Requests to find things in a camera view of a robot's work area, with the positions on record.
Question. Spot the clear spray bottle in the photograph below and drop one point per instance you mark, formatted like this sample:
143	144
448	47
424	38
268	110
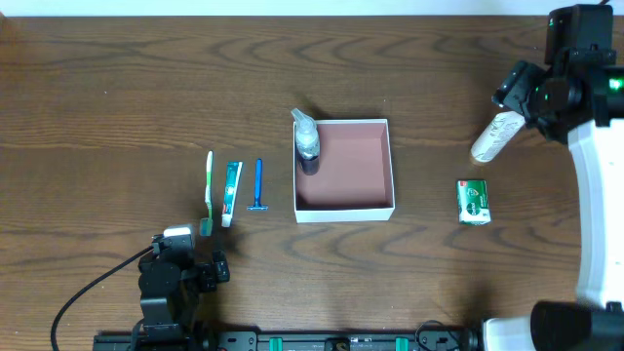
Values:
307	142

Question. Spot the white cosmetic tube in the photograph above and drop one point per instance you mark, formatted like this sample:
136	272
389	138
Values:
495	136

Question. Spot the black mounting rail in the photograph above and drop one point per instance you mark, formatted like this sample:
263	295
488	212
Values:
433	339

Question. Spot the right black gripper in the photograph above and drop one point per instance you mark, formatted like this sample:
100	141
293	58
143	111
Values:
515	87

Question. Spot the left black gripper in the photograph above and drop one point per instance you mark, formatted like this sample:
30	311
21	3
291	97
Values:
210	272

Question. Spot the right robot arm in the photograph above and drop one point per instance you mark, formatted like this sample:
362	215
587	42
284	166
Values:
594	321

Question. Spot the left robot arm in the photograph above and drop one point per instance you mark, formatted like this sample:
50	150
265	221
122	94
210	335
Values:
170	316

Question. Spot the blue disposable razor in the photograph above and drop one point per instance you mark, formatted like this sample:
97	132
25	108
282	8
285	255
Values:
257	204

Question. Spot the white box with pink interior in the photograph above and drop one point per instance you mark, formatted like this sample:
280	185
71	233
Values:
355	180

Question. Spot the green soap packet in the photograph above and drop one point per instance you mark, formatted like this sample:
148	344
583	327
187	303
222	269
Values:
472	202

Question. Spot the green white toothbrush with cap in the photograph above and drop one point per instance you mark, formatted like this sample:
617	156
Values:
207	223

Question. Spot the Colgate toothpaste tube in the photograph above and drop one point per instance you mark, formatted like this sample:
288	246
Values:
233	173

